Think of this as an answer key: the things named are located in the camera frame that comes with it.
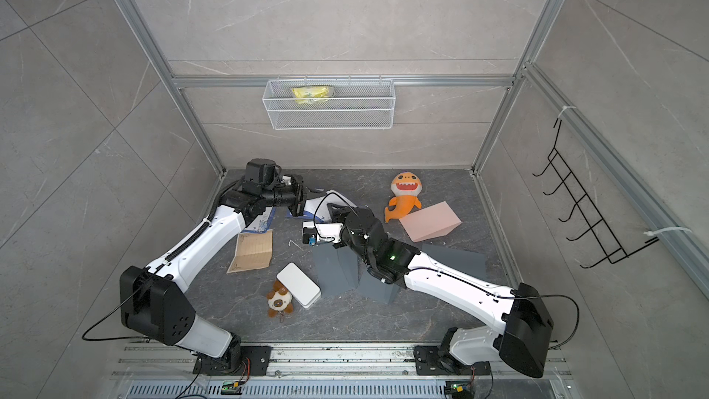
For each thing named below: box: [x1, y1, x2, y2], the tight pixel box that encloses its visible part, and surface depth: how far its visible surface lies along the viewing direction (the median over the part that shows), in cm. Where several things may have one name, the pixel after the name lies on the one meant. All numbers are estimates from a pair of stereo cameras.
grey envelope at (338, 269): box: [311, 243, 360, 297], surface depth 92 cm
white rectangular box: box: [276, 261, 323, 309], surface depth 84 cm
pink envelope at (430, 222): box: [398, 200, 463, 243], surface depth 106 cm
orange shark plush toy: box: [384, 170, 423, 223], surface depth 106 cm
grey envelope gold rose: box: [355, 254, 405, 305], surface depth 87 cm
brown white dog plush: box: [265, 279, 295, 324], surface depth 83 cm
